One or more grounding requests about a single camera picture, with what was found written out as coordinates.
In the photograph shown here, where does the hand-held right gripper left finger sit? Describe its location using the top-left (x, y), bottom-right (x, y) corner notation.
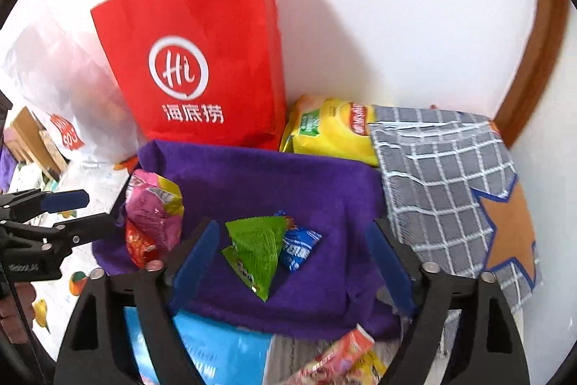
top-left (53, 217), bottom-right (221, 385)

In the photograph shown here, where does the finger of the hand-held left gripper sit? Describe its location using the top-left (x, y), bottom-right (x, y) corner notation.
top-left (0, 188), bottom-right (90, 223)
top-left (0, 211), bottom-right (124, 254)

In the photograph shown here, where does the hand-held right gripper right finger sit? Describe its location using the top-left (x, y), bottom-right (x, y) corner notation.
top-left (364, 217), bottom-right (530, 385)

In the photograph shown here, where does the small red candy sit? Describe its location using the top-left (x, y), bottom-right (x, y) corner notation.
top-left (125, 220), bottom-right (158, 268)

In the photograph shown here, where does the green triangular snack packet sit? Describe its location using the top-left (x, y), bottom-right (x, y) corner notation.
top-left (221, 214), bottom-right (289, 302)

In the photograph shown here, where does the large pink snack packet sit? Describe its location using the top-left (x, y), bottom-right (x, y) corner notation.
top-left (122, 169), bottom-right (185, 253)

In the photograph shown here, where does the small blue snack packet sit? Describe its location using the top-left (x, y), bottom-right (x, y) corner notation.
top-left (274, 210), bottom-right (323, 273)

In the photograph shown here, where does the pile of snack packets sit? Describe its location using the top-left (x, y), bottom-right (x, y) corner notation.
top-left (288, 324), bottom-right (388, 385)

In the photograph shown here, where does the purple felt cloth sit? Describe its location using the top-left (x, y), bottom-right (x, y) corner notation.
top-left (92, 139), bottom-right (402, 338)

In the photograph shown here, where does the person's left hand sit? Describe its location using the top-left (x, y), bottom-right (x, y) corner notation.
top-left (0, 283), bottom-right (37, 341)

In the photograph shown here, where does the wooden bed headboard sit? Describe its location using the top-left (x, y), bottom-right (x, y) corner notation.
top-left (9, 105), bottom-right (68, 180)

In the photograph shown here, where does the grey checked fabric bag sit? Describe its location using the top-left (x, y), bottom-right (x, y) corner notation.
top-left (367, 104), bottom-right (544, 314)

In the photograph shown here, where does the blue tissue pack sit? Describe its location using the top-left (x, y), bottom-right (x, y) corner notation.
top-left (124, 306), bottom-right (273, 385)

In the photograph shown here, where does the white plastic bag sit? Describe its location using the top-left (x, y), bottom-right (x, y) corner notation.
top-left (0, 13), bottom-right (147, 165)

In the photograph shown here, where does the yellow chips bag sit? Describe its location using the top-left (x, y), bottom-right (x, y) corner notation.
top-left (279, 94), bottom-right (382, 167)

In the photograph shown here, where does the red paper bag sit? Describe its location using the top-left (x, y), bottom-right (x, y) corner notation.
top-left (90, 0), bottom-right (289, 151)

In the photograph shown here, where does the brown wooden door frame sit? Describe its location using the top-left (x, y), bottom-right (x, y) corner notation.
top-left (493, 0), bottom-right (571, 149)

